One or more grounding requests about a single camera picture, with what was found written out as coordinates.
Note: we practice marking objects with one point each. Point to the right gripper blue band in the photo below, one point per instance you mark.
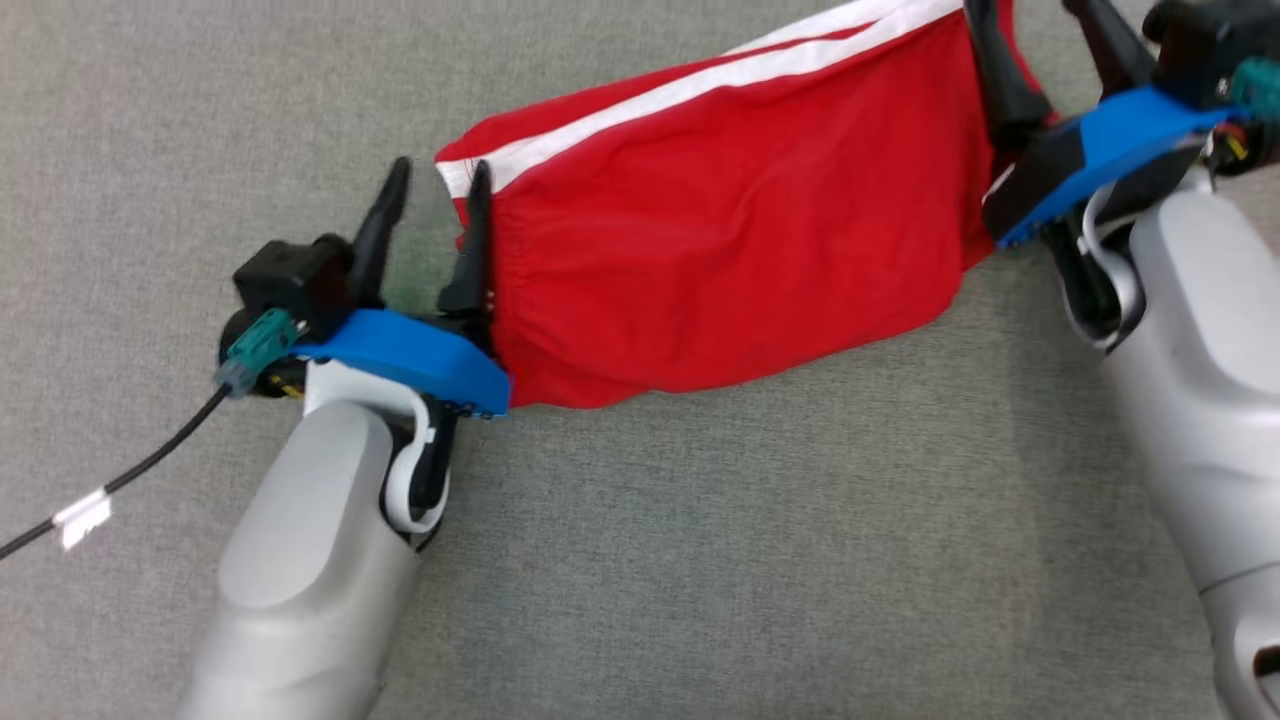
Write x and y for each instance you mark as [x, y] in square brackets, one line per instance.
[1110, 150]

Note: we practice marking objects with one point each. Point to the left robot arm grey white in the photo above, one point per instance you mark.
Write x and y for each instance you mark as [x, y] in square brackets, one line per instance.
[310, 560]

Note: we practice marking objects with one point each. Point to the red white basketball jersey shirt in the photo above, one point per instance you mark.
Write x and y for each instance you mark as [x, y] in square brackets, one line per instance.
[730, 230]

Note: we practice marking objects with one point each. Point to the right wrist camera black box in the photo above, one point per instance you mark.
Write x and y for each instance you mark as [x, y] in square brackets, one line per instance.
[1200, 45]

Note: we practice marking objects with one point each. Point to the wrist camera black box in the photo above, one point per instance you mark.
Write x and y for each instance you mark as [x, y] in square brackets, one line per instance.
[1200, 45]
[290, 280]

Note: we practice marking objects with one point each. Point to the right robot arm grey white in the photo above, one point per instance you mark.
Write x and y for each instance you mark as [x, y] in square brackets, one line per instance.
[1190, 400]

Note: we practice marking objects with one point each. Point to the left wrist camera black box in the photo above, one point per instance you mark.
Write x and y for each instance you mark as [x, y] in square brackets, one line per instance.
[290, 280]

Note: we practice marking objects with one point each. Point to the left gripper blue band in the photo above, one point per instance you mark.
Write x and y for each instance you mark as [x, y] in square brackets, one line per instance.
[420, 355]

